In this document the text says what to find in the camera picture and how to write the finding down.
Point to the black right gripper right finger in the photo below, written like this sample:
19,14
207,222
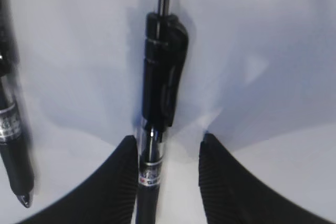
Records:
231,194

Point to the black pen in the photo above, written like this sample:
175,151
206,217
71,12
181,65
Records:
165,52
14,151

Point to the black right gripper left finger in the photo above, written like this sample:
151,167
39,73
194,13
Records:
106,196

